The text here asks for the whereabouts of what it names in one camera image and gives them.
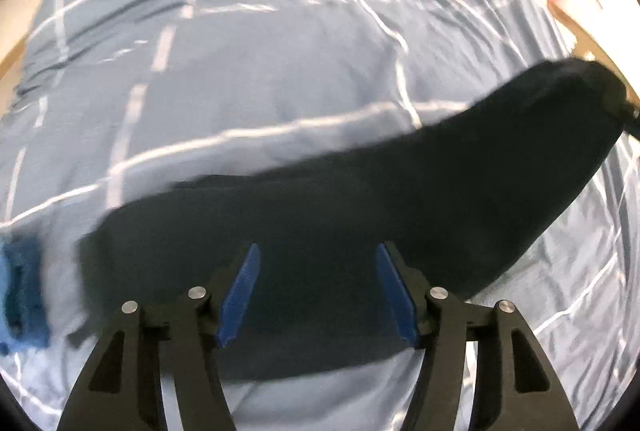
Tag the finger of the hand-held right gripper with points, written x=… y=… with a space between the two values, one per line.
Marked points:
x=631 y=121

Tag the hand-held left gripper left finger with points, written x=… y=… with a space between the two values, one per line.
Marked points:
x=239 y=296

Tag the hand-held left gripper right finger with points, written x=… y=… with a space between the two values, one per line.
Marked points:
x=397 y=296

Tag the dark navy pants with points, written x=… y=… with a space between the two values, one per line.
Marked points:
x=400 y=191

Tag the blue folded cloth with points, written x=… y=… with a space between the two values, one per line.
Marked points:
x=25 y=291

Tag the blue plaid blanket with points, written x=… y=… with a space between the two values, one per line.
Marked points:
x=250 y=76

